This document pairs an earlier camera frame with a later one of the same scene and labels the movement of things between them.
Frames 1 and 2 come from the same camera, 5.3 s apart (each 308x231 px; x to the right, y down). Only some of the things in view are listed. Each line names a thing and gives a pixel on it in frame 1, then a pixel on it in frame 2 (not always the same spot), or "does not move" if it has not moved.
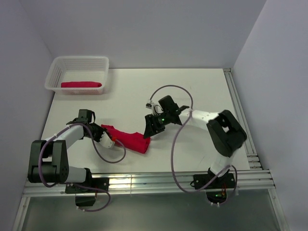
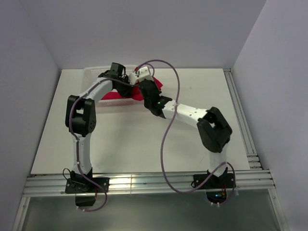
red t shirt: (136, 141) → (136, 94)
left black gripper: (101, 130) → (129, 90)
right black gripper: (151, 129) → (151, 81)
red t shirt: (81, 84) → (112, 95)
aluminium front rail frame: (262, 181) does not move
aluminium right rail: (254, 160) does not move
